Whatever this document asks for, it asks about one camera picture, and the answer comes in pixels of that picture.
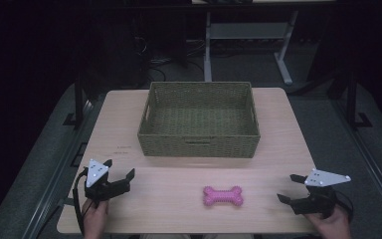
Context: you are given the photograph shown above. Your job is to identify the black metal post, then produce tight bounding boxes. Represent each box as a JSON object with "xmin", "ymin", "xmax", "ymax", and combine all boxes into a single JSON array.
[
  {"xmin": 62, "ymin": 71, "xmax": 87, "ymax": 128},
  {"xmin": 345, "ymin": 71, "xmax": 374, "ymax": 129}
]

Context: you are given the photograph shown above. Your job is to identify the green woven basket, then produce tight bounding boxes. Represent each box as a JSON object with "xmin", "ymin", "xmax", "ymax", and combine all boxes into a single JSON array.
[{"xmin": 136, "ymin": 81, "xmax": 262, "ymax": 159}]

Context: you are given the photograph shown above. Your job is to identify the person's left hand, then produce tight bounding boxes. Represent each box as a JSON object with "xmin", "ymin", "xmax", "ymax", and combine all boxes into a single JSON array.
[{"xmin": 81, "ymin": 198, "xmax": 110, "ymax": 239}]

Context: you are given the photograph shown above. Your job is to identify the aluminium rail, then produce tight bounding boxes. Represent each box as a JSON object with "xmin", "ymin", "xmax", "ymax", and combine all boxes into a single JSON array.
[
  {"xmin": 21, "ymin": 99, "xmax": 97, "ymax": 239},
  {"xmin": 331, "ymin": 99, "xmax": 382, "ymax": 223}
]

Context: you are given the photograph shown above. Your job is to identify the person's right hand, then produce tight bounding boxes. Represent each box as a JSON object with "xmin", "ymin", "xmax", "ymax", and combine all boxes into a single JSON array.
[{"xmin": 302, "ymin": 204, "xmax": 353, "ymax": 239}]

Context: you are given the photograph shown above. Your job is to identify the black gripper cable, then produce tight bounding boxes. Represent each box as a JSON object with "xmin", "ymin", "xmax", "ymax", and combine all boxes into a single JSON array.
[
  {"xmin": 72, "ymin": 166, "xmax": 90, "ymax": 236},
  {"xmin": 333, "ymin": 189, "xmax": 355, "ymax": 214}
]

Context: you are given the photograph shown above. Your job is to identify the grey metal desk frame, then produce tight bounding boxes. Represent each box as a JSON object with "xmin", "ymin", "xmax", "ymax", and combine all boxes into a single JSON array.
[{"xmin": 203, "ymin": 9, "xmax": 300, "ymax": 86}]

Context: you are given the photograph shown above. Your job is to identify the cables on floor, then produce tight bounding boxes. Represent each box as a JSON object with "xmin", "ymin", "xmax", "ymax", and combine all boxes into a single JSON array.
[{"xmin": 134, "ymin": 34, "xmax": 207, "ymax": 85}]

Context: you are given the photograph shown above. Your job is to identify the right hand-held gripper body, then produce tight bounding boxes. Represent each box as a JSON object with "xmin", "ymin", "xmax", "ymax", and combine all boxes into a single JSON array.
[{"xmin": 290, "ymin": 167, "xmax": 352, "ymax": 220}]

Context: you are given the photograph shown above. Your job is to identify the pink bone-shaped toy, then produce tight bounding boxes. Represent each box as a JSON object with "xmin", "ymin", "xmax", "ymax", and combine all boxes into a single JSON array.
[{"xmin": 202, "ymin": 185, "xmax": 245, "ymax": 208}]

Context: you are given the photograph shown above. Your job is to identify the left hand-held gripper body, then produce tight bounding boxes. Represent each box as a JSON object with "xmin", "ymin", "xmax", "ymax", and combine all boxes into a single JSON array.
[{"xmin": 84, "ymin": 158, "xmax": 131, "ymax": 209}]

